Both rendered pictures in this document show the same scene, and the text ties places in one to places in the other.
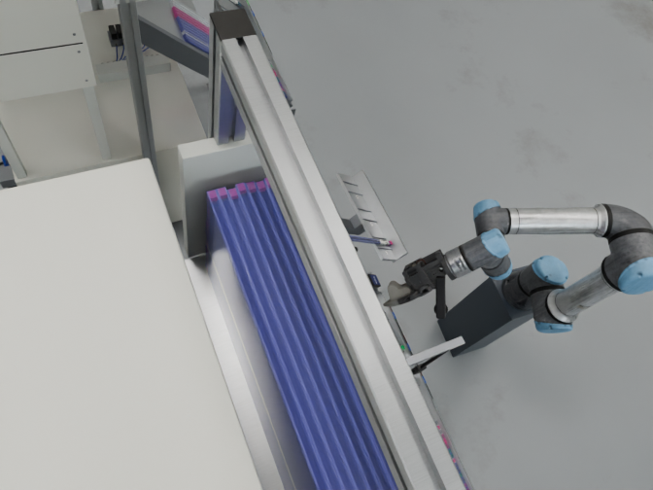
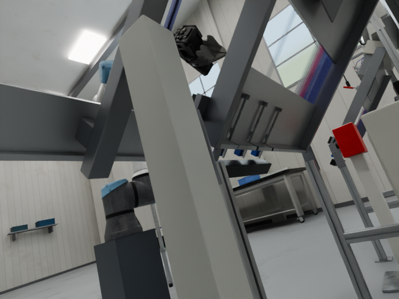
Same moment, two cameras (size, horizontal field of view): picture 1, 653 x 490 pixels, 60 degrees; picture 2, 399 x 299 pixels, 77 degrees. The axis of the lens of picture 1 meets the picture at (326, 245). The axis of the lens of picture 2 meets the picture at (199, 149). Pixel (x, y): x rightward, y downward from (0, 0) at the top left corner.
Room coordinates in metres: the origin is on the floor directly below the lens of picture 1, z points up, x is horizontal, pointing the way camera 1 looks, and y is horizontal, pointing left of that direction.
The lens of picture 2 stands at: (0.89, 0.37, 0.54)
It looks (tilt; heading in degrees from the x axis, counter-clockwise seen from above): 15 degrees up; 261
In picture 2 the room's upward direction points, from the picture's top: 16 degrees counter-clockwise
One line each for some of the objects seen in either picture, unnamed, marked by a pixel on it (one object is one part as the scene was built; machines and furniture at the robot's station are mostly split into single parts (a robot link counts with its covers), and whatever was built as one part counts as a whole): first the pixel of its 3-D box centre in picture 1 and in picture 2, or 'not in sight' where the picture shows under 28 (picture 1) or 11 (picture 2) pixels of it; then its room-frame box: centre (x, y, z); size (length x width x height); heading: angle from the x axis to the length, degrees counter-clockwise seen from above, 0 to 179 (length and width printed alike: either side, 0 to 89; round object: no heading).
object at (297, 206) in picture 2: not in sight; (238, 207); (-0.40, -5.02, 0.52); 2.99 x 1.13 x 1.03; 132
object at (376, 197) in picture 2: not in sight; (376, 197); (-0.08, -0.83, 0.39); 0.24 x 0.24 x 0.78; 45
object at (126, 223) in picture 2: (527, 287); (122, 224); (1.12, -0.74, 0.60); 0.15 x 0.15 x 0.10
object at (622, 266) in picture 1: (589, 290); (137, 148); (0.99, -0.79, 0.92); 0.15 x 0.12 x 0.55; 23
